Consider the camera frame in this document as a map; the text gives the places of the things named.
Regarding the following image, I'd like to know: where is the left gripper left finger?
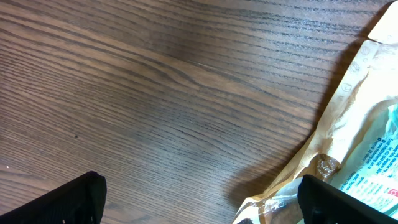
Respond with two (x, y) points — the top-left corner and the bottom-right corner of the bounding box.
(1, 171), (107, 224)

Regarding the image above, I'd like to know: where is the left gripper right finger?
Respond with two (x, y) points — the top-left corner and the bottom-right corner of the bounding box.
(297, 175), (397, 224)

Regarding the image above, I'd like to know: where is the brown white snack bag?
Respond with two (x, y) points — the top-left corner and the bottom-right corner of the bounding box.
(233, 2), (397, 224)

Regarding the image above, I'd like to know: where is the teal tissue packet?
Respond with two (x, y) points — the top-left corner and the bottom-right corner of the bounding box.
(330, 105), (397, 219)

